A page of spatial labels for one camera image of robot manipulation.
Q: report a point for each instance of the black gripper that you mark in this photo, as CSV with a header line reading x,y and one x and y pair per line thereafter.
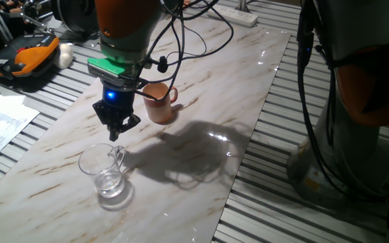
x,y
118,99

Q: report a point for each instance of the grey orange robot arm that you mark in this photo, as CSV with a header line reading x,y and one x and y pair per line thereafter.
x,y
350,152

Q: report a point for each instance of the orange ceramic mug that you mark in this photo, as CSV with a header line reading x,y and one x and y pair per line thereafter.
x,y
159,108

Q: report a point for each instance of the clear glass mug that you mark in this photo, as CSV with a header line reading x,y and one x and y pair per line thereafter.
x,y
105,175

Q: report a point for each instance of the white rounded object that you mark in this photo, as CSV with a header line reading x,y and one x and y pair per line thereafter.
x,y
64,55

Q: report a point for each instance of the marble pattern board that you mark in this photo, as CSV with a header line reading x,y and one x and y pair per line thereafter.
x,y
198,84

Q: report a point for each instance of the orange black teach pendant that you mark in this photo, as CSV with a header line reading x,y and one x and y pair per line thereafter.
x,y
25,57

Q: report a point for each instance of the black round spool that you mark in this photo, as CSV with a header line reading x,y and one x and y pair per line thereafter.
x,y
74,15

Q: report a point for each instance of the white power strip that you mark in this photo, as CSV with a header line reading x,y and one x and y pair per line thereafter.
x,y
238,17

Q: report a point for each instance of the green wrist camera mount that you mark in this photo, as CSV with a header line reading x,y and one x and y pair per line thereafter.
x,y
108,67

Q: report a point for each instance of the slim aluminium post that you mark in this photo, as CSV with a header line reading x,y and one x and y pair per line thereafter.
x,y
242,4

